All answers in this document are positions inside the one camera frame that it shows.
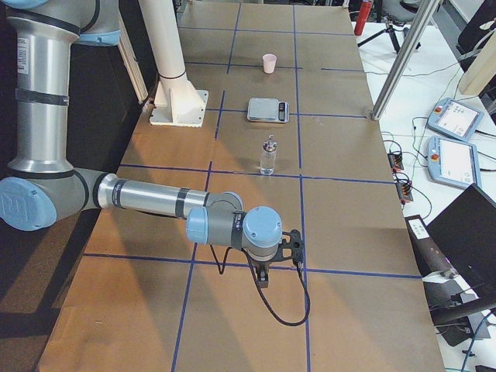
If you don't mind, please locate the upper blue teach pendant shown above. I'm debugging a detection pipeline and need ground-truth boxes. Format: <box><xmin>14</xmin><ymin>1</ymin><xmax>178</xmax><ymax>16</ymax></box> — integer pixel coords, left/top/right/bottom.
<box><xmin>426</xmin><ymin>98</ymin><xmax>484</xmax><ymax>142</ymax></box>

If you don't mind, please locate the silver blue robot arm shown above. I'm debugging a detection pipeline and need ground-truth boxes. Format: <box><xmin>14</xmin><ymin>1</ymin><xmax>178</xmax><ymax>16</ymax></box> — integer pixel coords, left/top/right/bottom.
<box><xmin>1</xmin><ymin>1</ymin><xmax>283</xmax><ymax>288</ymax></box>

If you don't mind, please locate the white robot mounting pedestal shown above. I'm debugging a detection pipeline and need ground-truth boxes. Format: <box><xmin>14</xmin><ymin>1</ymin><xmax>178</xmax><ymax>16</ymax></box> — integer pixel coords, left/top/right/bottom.
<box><xmin>139</xmin><ymin>0</ymin><xmax>208</xmax><ymax>127</ymax></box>

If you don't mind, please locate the silver digital kitchen scale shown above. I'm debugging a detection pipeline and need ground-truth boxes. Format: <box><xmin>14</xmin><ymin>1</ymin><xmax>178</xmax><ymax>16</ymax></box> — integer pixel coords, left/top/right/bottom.
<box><xmin>247</xmin><ymin>98</ymin><xmax>290</xmax><ymax>123</ymax></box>

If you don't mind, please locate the wooden board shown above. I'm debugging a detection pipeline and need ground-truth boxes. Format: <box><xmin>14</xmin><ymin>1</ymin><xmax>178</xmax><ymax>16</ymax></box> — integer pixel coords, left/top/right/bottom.
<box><xmin>460</xmin><ymin>33</ymin><xmax>496</xmax><ymax>95</ymax></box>

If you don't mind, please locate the blue teach pendant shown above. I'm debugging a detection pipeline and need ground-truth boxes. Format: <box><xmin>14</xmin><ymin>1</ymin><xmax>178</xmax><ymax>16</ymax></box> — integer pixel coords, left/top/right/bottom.
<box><xmin>427</xmin><ymin>136</ymin><xmax>482</xmax><ymax>189</ymax></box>
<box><xmin>426</xmin><ymin>98</ymin><xmax>484</xmax><ymax>142</ymax></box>

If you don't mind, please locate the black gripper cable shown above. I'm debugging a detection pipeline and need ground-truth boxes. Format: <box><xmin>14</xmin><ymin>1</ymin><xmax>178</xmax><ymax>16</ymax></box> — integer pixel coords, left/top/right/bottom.
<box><xmin>210</xmin><ymin>243</ymin><xmax>311</xmax><ymax>326</ymax></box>

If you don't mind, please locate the aluminium frame post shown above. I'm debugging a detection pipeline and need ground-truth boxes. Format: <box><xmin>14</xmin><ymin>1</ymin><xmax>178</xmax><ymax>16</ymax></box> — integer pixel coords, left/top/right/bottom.
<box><xmin>370</xmin><ymin>0</ymin><xmax>439</xmax><ymax>121</ymax></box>

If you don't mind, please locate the red cylinder bottle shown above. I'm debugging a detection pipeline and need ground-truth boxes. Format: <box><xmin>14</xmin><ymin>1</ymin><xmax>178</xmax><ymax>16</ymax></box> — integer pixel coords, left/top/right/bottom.
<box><xmin>354</xmin><ymin>0</ymin><xmax>372</xmax><ymax>36</ymax></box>

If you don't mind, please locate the black orange connector block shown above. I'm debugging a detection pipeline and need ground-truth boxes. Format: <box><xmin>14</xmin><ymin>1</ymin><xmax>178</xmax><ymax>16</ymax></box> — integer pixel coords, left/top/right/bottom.
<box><xmin>395</xmin><ymin>179</ymin><xmax>413</xmax><ymax>205</ymax></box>
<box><xmin>387</xmin><ymin>151</ymin><xmax>404</xmax><ymax>173</ymax></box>

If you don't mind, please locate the glass sauce bottle metal spout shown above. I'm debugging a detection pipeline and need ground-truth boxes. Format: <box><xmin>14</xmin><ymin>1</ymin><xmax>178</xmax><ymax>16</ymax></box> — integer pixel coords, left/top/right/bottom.
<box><xmin>260</xmin><ymin>134</ymin><xmax>277</xmax><ymax>175</ymax></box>

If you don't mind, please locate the black laptop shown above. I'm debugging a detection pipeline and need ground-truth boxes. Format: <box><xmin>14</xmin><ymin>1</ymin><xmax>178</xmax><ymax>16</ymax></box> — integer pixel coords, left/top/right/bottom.
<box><xmin>427</xmin><ymin>184</ymin><xmax>495</xmax><ymax>297</ymax></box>

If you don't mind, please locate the lower blue teach pendant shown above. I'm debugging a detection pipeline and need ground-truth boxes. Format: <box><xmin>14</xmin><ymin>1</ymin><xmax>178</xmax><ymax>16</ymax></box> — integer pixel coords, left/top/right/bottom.
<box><xmin>427</xmin><ymin>136</ymin><xmax>482</xmax><ymax>189</ymax></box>

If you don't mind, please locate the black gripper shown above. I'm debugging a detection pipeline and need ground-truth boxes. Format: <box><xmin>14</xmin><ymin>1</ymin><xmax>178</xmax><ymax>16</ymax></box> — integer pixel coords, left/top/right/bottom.
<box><xmin>253</xmin><ymin>260</ymin><xmax>270</xmax><ymax>289</ymax></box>

